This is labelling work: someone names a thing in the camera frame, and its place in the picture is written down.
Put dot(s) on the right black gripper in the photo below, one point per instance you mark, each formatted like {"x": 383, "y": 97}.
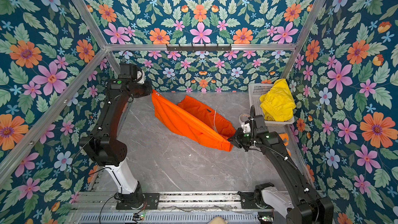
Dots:
{"x": 236, "y": 139}

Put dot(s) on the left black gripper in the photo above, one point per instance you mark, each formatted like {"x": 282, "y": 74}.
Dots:
{"x": 147, "y": 88}

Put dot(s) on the orange shorts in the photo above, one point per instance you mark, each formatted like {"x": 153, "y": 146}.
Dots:
{"x": 195, "y": 120}

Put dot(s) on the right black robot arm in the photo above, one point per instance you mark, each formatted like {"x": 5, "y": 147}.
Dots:
{"x": 303, "y": 204}

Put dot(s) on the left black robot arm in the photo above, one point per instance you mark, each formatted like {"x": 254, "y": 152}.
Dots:
{"x": 102, "y": 144}

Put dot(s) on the yellow shorts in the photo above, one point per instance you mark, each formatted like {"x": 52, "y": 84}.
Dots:
{"x": 278, "y": 104}

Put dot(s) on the white tape roll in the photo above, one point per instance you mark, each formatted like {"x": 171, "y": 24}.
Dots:
{"x": 243, "y": 118}

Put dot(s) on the orange fish plush toy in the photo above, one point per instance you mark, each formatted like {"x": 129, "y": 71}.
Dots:
{"x": 285, "y": 141}

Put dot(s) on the white plastic basket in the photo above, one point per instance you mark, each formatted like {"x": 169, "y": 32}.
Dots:
{"x": 255, "y": 92}

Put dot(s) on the beige round object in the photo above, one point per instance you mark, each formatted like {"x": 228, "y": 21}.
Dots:
{"x": 218, "y": 220}

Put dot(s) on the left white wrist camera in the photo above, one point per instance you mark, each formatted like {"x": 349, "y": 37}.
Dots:
{"x": 140, "y": 77}

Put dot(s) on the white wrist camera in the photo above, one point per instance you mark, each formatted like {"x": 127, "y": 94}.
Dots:
{"x": 140, "y": 77}
{"x": 246, "y": 127}

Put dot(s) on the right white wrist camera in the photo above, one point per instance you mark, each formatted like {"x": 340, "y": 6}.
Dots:
{"x": 246, "y": 127}

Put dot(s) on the black hook rail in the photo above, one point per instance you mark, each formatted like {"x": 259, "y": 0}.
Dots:
{"x": 194, "y": 48}

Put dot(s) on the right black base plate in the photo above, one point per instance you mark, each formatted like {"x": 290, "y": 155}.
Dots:
{"x": 252, "y": 200}

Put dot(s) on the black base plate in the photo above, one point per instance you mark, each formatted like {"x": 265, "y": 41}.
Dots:
{"x": 252, "y": 200}
{"x": 146, "y": 201}

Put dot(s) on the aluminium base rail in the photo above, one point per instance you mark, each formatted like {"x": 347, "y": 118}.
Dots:
{"x": 175, "y": 207}

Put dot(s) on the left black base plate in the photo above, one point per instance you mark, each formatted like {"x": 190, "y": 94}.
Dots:
{"x": 146, "y": 201}

